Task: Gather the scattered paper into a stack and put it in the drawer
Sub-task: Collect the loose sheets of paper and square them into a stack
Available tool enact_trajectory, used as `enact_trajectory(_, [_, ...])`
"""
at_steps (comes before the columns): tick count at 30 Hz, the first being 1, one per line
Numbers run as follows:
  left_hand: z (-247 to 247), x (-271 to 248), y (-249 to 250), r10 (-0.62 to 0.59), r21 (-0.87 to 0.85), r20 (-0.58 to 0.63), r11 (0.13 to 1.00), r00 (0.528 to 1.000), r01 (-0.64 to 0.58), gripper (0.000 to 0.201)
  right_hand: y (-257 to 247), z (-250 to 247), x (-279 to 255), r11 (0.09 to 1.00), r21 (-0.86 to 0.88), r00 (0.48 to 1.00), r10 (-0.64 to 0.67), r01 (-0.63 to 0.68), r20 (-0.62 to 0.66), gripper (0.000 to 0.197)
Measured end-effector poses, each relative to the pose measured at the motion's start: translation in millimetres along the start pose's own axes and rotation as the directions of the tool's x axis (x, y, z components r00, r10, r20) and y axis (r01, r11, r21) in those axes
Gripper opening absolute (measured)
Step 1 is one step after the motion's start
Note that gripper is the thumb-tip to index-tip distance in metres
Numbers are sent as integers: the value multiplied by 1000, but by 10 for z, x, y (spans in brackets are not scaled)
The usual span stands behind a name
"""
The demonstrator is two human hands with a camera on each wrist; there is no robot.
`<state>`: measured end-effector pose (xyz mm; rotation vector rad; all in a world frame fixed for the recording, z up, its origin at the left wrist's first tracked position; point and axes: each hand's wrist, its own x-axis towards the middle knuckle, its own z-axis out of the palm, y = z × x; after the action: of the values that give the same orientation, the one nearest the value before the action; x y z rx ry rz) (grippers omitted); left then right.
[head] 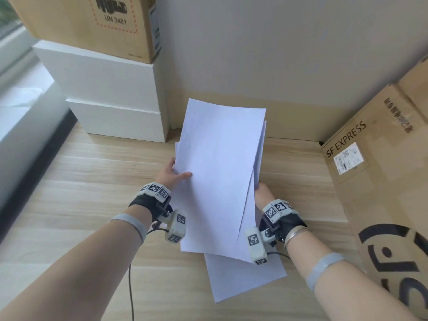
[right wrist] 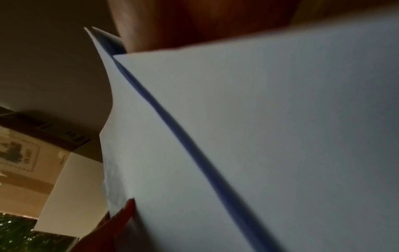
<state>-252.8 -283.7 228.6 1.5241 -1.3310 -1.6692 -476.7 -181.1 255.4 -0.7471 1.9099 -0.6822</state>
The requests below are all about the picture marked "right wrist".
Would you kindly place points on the person's left hand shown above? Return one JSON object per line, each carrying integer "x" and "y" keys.
{"x": 106, "y": 233}

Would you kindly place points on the person's right hand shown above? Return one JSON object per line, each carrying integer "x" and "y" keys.
{"x": 187, "y": 19}

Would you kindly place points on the gathered white paper bundle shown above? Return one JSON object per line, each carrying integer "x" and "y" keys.
{"x": 249, "y": 123}

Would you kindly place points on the small cardboard box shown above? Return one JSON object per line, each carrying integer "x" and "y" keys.
{"x": 31, "y": 177}

